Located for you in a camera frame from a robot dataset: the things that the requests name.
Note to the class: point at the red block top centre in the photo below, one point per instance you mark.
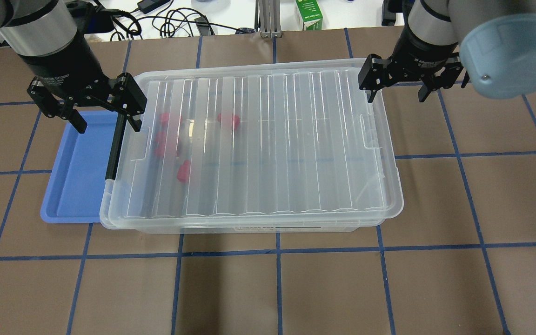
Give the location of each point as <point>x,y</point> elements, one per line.
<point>230,120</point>

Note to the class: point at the red block lower left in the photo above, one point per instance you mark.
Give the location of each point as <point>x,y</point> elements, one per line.
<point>162,149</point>

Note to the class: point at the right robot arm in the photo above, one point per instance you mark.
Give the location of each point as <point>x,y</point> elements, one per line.
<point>491,42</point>

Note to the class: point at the green white carton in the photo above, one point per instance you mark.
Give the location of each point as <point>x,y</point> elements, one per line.
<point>309,15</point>

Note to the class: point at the red block lowest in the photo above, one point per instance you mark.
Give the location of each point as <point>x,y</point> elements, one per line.
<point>183,173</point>

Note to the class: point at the aluminium frame post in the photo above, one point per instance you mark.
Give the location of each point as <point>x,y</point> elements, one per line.
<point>268,18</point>

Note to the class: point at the clear plastic box lid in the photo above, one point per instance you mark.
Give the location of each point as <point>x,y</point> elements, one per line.
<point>258,144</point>

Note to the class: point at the blue plastic tray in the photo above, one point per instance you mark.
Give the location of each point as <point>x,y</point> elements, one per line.
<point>77,181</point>

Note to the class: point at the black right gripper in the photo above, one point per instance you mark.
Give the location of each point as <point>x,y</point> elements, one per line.
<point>424,52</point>

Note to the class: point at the red block middle left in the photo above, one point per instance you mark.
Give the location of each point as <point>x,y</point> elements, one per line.
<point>165,138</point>

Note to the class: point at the black power adapter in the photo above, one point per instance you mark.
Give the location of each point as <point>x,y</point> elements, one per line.
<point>147,6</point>

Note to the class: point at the clear plastic storage box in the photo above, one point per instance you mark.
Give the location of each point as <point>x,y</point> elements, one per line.
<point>249,223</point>

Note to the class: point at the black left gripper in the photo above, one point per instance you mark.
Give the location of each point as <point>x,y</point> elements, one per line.
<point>63,65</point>

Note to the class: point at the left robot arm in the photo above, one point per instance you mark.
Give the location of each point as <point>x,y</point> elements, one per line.
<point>37,27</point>

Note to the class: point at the red block top left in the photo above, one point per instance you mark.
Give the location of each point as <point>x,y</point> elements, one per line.
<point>171,120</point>

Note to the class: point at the red block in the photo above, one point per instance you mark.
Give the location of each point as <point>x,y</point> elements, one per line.
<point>165,138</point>
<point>230,120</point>
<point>162,149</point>
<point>171,120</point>

